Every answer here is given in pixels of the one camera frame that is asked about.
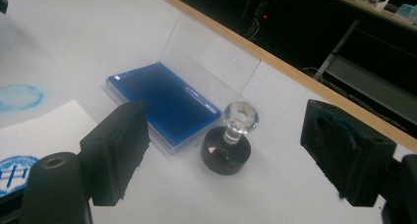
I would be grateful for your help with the grey metal frame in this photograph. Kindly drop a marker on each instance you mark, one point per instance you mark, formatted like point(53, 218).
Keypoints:
point(370, 83)

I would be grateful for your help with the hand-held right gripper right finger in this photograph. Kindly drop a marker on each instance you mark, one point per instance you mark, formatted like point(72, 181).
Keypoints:
point(347, 158)

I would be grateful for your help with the black round stamp cap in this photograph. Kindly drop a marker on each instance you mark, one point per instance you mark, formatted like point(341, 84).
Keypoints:
point(226, 172)

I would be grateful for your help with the pale blue box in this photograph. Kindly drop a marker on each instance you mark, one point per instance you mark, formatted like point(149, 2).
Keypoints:
point(406, 12)

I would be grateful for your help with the blue ink pad clear case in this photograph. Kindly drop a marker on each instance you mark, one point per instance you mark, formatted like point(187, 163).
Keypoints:
point(170, 102)

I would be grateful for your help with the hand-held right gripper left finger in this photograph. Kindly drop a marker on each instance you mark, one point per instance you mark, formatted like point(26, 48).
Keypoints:
point(114, 152)

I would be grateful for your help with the stamp with clear knob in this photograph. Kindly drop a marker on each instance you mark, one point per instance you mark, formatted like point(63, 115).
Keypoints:
point(241, 117)

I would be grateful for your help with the wooden-top side table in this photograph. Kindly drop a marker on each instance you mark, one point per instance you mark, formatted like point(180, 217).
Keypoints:
point(364, 6)

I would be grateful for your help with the white paper sheet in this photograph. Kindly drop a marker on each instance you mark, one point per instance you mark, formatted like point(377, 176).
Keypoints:
point(49, 132)

